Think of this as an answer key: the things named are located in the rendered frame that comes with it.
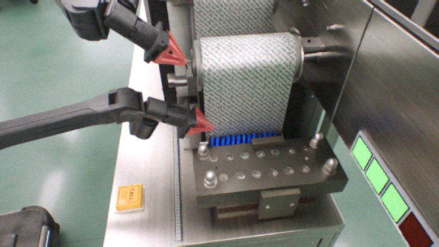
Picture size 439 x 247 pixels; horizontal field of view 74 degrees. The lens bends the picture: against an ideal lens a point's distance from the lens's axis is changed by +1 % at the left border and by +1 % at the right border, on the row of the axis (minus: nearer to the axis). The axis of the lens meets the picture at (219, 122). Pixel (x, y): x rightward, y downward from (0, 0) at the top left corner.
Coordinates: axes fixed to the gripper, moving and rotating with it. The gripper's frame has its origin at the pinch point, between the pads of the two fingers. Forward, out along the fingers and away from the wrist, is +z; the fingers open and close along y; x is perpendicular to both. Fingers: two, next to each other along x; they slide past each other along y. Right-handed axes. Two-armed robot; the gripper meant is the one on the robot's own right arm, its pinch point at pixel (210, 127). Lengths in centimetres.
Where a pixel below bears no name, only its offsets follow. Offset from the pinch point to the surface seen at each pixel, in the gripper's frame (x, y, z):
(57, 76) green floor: -159, -201, -62
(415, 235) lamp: 25, 42, 20
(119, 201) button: -26.5, 11.9, -16.9
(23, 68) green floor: -178, -220, -94
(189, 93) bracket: 4.0, -7.1, -8.3
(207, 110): 5.3, 0.2, -4.1
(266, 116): 10.2, 0.3, 13.0
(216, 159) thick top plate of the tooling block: -3.5, 8.5, 2.6
